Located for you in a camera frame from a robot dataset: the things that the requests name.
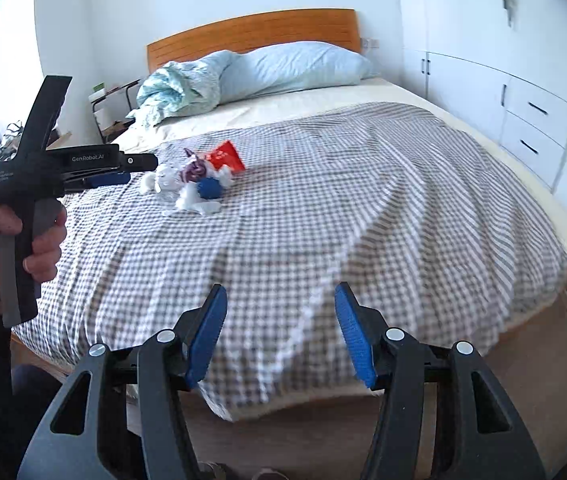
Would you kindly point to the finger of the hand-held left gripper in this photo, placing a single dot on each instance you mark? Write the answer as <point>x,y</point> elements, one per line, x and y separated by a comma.
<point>108,179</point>
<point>138,162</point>

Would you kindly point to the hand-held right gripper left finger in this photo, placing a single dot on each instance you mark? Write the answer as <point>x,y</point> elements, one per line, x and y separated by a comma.
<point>206,335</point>

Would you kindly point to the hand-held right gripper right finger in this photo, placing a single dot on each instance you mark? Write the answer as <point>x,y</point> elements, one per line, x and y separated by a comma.
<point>356,335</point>

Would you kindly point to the purple wrapper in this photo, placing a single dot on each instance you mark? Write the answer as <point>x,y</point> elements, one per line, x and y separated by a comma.
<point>196,170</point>

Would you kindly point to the red snack packet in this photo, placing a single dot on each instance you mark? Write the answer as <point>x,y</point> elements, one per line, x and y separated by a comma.
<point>226,155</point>

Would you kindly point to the person's left hand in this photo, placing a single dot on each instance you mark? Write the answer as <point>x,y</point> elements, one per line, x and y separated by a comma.
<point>46,245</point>

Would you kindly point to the black metal bedside rack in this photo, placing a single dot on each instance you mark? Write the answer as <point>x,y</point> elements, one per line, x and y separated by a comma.
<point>118,129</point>

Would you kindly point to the blue ball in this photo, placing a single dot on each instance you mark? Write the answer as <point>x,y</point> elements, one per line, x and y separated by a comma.
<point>209,187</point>

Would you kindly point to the green floral quilt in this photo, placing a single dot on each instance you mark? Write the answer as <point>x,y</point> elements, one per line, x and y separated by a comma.
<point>178,90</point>

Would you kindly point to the checked blanket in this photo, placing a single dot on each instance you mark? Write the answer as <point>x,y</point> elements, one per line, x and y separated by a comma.
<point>338,210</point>

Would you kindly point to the light blue pillow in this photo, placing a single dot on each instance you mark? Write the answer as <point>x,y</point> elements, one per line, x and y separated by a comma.
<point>288,70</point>

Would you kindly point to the person's dark clothing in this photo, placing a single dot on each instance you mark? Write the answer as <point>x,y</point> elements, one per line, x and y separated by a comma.
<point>33,380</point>

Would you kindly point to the wooden bed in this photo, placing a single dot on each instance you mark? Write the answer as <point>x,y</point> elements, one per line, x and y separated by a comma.
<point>263,30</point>

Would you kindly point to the white wardrobe drawer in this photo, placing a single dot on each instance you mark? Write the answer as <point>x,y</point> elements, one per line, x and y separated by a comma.
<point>531,147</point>
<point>538,105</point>

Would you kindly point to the white wardrobe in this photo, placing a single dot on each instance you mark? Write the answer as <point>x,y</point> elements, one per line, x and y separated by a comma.
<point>463,10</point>

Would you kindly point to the wall socket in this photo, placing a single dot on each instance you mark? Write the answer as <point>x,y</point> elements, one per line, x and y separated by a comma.
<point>371,44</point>

